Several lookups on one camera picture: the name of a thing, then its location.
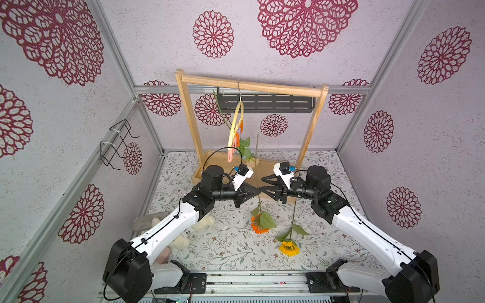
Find wooden clothes rack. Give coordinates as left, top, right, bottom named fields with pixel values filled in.
left=175, top=68, right=330, bottom=203

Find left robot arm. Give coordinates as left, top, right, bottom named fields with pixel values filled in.
left=102, top=164, right=260, bottom=302

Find black wall shelf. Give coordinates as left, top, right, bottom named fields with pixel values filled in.
left=216, top=93, right=316, bottom=114

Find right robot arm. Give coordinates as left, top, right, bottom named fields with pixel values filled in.
left=261, top=162, right=440, bottom=302

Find pink clothespin far left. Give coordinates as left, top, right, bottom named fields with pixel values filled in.
left=227, top=148, right=234, bottom=163

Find orange artificial flower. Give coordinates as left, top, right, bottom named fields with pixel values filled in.
left=249, top=134, right=277, bottom=235

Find pink box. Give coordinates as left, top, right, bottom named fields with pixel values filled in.
left=155, top=246, right=172, bottom=265

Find yellow artificial sunflower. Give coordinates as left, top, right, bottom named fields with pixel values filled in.
left=275, top=203, right=310, bottom=257

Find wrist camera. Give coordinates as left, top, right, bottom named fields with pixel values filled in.
left=232, top=164, right=254, bottom=191
left=274, top=162, right=296, bottom=189

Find black wire wall rack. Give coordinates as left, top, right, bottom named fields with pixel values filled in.
left=99, top=119, right=139, bottom=170

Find peach artificial rose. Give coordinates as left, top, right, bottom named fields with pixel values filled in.
left=212, top=91, right=255, bottom=160

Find white plush teddy bear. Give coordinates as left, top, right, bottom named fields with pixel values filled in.
left=131, top=213, right=216, bottom=255

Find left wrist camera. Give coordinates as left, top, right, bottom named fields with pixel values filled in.
left=232, top=164, right=254, bottom=191

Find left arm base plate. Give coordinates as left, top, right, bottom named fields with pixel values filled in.
left=154, top=273, right=207, bottom=295

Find yellow wavy clothes hanger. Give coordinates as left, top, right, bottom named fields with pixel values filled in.
left=227, top=93, right=245, bottom=148

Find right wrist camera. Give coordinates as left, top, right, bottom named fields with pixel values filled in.
left=274, top=162, right=296, bottom=189

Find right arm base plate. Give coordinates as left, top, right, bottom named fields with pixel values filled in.
left=305, top=272, right=361, bottom=294

